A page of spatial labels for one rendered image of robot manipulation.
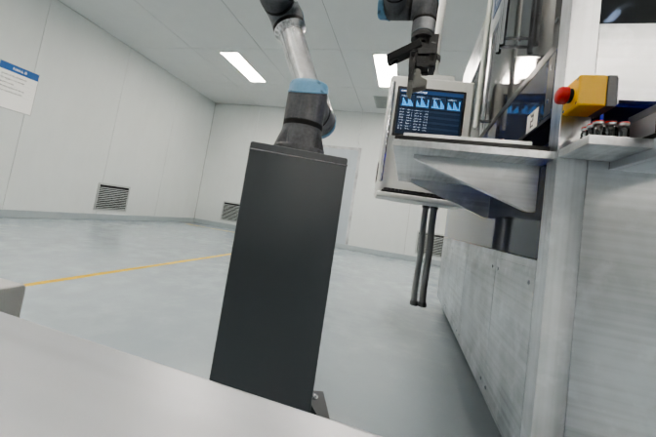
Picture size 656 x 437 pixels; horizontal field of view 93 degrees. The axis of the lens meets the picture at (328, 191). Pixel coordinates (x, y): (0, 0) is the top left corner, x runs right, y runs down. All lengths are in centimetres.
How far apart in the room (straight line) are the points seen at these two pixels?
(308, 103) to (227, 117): 720
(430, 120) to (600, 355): 139
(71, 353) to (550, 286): 89
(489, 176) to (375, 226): 553
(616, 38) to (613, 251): 52
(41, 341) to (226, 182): 747
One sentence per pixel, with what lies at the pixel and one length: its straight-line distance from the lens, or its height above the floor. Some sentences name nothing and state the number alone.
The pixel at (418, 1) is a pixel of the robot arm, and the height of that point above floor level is 135.
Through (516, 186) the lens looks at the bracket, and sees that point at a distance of 101.
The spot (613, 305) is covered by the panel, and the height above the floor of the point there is 53.
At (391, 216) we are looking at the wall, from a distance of 644.
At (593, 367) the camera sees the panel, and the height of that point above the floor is 39.
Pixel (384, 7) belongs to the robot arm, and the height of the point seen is 133.
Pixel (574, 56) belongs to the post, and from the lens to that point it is 105.
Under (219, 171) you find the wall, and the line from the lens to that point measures 783.
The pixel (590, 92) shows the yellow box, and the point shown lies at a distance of 92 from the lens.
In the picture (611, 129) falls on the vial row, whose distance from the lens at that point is 90.
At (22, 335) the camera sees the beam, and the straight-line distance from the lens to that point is 24.
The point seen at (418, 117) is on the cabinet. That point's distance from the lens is 198.
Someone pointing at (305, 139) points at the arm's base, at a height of 83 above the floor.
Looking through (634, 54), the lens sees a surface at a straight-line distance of 110.
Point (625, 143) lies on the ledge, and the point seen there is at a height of 86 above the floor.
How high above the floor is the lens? 64
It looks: 4 degrees up
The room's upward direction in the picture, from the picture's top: 9 degrees clockwise
